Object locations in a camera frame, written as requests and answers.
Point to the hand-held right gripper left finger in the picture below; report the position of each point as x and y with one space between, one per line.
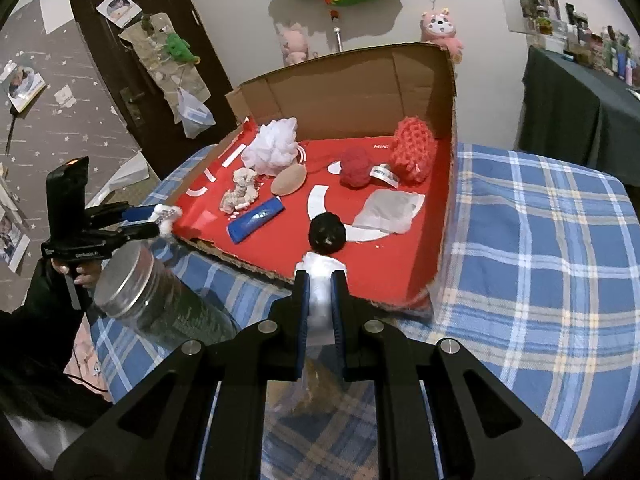
301 325

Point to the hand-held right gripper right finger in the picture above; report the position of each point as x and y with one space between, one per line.
339 330

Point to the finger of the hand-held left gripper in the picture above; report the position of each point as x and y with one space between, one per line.
137 214
135 234

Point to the white fluffy bow plush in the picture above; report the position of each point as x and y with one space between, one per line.
165 227

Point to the white fluffy rabbit plush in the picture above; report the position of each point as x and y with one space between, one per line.
320 285

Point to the cardboard box with red lining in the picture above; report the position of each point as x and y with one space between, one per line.
390 265

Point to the black fluffy pompom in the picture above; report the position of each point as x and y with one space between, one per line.
327 232

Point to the cream crochet scrunchie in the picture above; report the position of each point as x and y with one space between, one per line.
240 192

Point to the blue towel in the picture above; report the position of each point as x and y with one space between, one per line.
255 220

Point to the white translucent packet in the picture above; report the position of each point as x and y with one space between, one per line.
387 210

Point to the round beige powder puff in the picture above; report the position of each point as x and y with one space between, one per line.
289 180

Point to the white mesh bath pouf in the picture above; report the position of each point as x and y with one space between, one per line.
272 147

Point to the white paper tag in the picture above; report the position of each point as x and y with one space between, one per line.
382 175

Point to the red crochet ball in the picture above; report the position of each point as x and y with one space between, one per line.
355 167

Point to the red knobby mesh sponge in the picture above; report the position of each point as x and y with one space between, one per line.
412 150

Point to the person's left forearm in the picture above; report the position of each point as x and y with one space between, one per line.
40 340

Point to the person's left hand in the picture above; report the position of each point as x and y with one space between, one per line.
87 277

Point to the white paper sheet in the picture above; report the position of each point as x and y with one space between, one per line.
125 175

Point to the small glass jar gold contents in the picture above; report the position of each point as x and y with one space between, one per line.
310 395

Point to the large dark glass jar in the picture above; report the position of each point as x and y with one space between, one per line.
165 305

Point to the white plastic bag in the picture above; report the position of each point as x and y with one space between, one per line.
195 115

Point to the pink cloth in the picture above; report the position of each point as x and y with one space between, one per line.
87 360

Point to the dark brown door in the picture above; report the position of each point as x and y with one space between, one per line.
100 60

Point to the beige hanging door organizer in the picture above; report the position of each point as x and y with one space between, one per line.
150 50

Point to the green plush toy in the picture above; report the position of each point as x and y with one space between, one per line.
180 49

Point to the blue plaid bed sheet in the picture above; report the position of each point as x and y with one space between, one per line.
525 260

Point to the round photo sheet on door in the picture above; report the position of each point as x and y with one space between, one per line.
119 7

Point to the pale pink plush toy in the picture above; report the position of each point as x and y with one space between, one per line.
294 42

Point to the red tipped metal rod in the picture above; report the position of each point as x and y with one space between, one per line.
336 30

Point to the pink bear plush toy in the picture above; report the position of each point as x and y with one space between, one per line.
440 32

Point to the dark cloth covered desk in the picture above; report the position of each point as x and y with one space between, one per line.
565 110

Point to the row of cosmetic bottles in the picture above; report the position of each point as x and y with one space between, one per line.
620 60

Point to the wall photo print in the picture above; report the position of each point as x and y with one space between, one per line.
25 87

